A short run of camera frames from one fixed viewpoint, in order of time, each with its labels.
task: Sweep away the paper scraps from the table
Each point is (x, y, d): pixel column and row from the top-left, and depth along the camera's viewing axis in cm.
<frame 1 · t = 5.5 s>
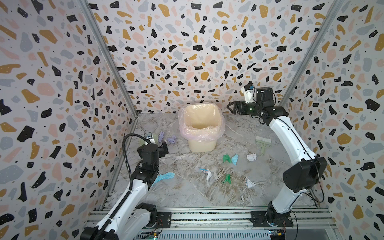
left hand: (153, 140, 79), fingers open
right hand: (232, 102, 78), fingers open
cream trash bin: (208, 147, 101), point 3 cm above the table
green plastic dustpan: (154, 137, 110), on the table
white lined paper scrap: (251, 157, 98), point 2 cm above the table
small green paper scrap: (228, 178, 88), point 2 cm above the table
white crumpled paper scrap: (249, 183, 88), on the table
teal paper scrap: (161, 177, 88), point 2 cm above the table

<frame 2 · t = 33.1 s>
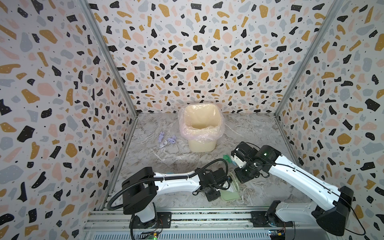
left hand: (217, 191, 78), fingers closed
right hand: (236, 176, 72), fingers closed
green plastic dustpan: (228, 196, 83), on the table
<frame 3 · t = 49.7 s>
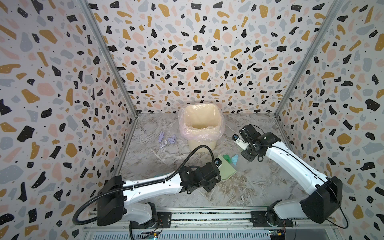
left hand: (214, 177, 75), fingers closed
right hand: (247, 148, 81), fingers closed
green plastic dustpan: (226, 169, 85), point 9 cm above the table
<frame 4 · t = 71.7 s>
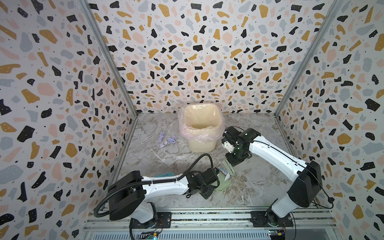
left hand: (211, 187, 80), fingers closed
right hand: (229, 160, 79), fingers closed
green plastic dustpan: (223, 184, 87), on the table
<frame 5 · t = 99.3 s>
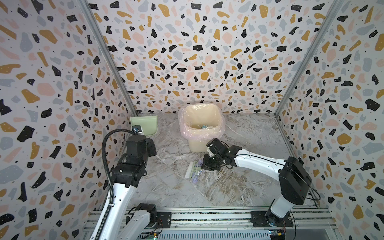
left hand: (146, 139, 70), fingers closed
right hand: (197, 165, 81), fingers closed
green plastic dustpan: (149, 124, 76), point 31 cm above the table
